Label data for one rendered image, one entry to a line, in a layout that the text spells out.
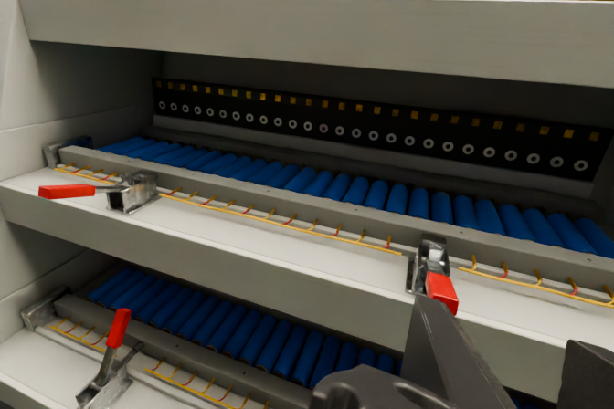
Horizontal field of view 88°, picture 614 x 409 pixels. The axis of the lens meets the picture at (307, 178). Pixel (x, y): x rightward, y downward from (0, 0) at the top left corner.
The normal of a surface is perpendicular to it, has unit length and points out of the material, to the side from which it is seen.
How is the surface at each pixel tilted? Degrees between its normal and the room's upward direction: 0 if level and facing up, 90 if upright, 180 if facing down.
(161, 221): 21
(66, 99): 90
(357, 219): 111
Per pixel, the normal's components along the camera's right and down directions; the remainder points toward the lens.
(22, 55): 0.94, 0.18
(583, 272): -0.34, 0.36
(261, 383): 0.06, -0.92
